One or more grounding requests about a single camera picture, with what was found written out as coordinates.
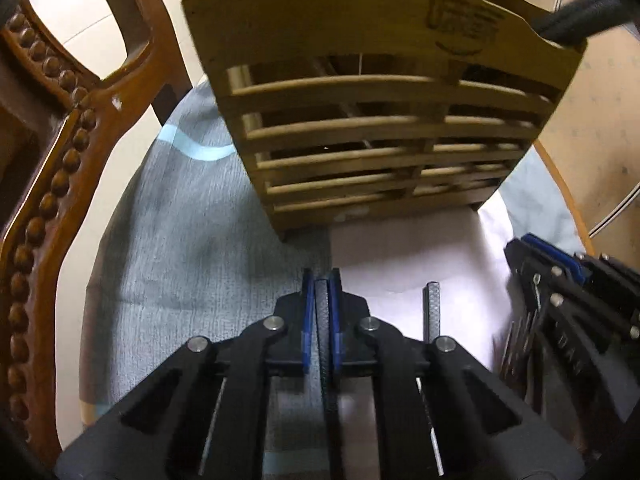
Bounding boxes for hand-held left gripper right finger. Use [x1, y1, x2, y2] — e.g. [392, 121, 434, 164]
[330, 269, 586, 480]

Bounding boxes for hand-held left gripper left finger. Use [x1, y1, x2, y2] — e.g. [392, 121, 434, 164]
[55, 269, 315, 480]

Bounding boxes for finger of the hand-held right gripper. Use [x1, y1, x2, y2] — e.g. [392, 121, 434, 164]
[520, 232, 640, 311]
[504, 240, 640, 343]

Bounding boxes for metal fork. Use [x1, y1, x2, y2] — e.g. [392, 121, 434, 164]
[497, 310, 543, 396]

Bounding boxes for wooden slatted utensil holder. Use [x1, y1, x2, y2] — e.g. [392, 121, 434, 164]
[175, 0, 588, 243]

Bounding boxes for pink printed cloth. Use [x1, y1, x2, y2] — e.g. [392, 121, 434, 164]
[270, 205, 546, 480]

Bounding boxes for grey striped cloth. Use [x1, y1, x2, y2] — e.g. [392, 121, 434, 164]
[80, 80, 596, 480]

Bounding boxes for carved wooden chair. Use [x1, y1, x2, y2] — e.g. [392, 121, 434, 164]
[0, 0, 193, 471]

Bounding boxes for black utensil handle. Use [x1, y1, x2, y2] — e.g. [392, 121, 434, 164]
[532, 0, 631, 43]

